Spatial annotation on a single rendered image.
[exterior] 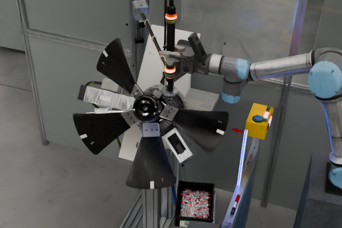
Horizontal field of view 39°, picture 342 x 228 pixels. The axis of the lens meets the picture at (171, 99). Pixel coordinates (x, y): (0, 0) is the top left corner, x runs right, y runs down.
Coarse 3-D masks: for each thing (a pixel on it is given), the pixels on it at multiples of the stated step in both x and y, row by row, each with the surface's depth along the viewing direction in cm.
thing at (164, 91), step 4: (164, 68) 206; (164, 72) 207; (164, 76) 206; (164, 80) 209; (164, 84) 210; (164, 88) 209; (176, 88) 209; (164, 92) 207; (168, 92) 207; (172, 92) 207; (176, 92) 207; (168, 96) 206
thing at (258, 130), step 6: (252, 108) 238; (258, 108) 239; (264, 108) 239; (270, 108) 239; (252, 114) 235; (258, 114) 235; (264, 114) 235; (270, 114) 235; (252, 120) 231; (246, 126) 232; (252, 126) 231; (258, 126) 230; (264, 126) 228; (252, 132) 233; (258, 132) 232; (264, 132) 231; (264, 138) 233
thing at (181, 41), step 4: (180, 40) 224; (184, 40) 222; (180, 44) 223; (188, 44) 219; (176, 64) 218; (180, 64) 215; (176, 68) 216; (180, 68) 214; (176, 72) 214; (180, 72) 213; (176, 76) 213; (180, 76) 212; (176, 80) 212
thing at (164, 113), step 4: (164, 108) 217; (168, 108) 218; (176, 108) 219; (164, 112) 216; (172, 112) 216; (176, 112) 217; (160, 116) 213; (164, 116) 214; (168, 116) 214; (172, 116) 214
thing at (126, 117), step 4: (124, 112) 218; (128, 112) 219; (132, 112) 219; (124, 116) 220; (128, 116) 220; (132, 116) 220; (128, 120) 222; (132, 120) 222; (136, 120) 222; (128, 124) 223; (132, 124) 223
